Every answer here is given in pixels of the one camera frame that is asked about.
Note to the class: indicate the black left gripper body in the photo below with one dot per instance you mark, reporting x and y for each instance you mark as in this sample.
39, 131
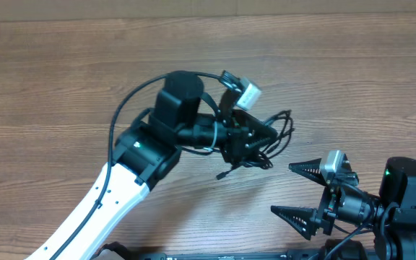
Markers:
235, 129

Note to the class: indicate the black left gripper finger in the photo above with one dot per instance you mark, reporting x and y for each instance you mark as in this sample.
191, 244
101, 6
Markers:
257, 132
253, 144

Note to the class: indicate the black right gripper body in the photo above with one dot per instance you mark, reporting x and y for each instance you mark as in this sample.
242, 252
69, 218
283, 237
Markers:
327, 212

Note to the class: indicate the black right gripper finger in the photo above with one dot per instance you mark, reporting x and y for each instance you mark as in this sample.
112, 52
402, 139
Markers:
309, 169
302, 219

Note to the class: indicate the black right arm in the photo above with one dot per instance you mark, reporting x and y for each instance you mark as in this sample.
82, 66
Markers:
385, 223

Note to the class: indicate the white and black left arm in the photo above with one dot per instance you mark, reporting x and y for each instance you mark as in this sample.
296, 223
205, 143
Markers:
184, 115

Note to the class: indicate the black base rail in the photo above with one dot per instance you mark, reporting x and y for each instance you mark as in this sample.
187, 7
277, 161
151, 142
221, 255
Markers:
116, 250

